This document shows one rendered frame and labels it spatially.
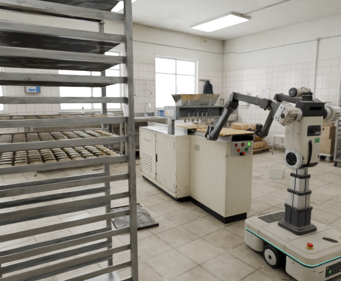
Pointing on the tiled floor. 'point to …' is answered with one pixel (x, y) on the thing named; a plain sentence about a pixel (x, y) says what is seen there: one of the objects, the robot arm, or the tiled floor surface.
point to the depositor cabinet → (166, 161)
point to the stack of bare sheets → (142, 218)
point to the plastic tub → (276, 172)
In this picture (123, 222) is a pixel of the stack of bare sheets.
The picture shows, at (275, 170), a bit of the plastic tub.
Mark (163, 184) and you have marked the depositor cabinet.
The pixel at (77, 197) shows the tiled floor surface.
